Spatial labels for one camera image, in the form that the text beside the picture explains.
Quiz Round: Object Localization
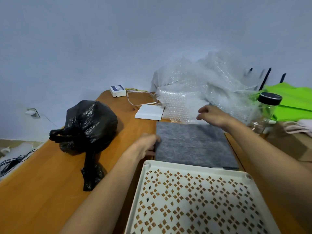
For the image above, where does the white wall socket plug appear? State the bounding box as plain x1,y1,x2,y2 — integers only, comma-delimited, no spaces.
25,108,41,119

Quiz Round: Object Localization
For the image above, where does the yellow cable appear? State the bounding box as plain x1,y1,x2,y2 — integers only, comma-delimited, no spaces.
125,88,156,96

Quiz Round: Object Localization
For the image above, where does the grey felt mat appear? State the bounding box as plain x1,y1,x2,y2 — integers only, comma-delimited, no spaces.
155,121,240,170

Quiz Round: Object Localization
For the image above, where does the pale pink cloth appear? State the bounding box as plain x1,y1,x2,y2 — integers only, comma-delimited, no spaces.
283,119,312,138

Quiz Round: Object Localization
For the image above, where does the person's right hand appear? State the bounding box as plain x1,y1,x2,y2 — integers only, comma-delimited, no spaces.
196,105,231,132

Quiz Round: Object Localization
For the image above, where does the glass jar with black lid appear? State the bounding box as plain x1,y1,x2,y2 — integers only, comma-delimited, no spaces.
248,92,283,135

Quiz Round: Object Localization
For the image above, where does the white perforated plastic tray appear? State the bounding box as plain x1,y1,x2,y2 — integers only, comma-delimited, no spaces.
124,160,282,234

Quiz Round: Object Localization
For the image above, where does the black cable bundle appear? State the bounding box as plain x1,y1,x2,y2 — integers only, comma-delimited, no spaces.
0,149,38,178

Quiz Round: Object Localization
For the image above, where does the clear bubble wrap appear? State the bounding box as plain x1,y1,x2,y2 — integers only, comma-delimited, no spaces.
151,50,266,125

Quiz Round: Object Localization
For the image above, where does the long black antenna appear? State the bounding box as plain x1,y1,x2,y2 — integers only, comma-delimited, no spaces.
258,68,272,91

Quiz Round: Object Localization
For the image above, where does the flat white box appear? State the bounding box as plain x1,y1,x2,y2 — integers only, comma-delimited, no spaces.
135,105,165,121

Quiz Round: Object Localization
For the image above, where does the small white device box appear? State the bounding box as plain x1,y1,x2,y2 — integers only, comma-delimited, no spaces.
109,85,127,98

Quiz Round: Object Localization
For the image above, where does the person's right forearm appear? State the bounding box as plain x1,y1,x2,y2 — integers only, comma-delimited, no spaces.
222,115,312,234

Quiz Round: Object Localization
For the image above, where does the black plastic bag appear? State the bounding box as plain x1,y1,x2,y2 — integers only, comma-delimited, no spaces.
49,100,118,192

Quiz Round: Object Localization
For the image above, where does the white cable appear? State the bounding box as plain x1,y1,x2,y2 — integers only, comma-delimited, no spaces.
127,91,162,106

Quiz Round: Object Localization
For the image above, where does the green fabric bag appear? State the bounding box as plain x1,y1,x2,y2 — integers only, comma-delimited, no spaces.
254,82,312,122

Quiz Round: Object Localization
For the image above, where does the person's left hand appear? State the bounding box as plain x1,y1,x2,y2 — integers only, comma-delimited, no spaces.
129,133,161,161

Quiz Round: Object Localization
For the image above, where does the person's left forearm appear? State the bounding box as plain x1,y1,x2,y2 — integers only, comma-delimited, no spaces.
60,147,147,234

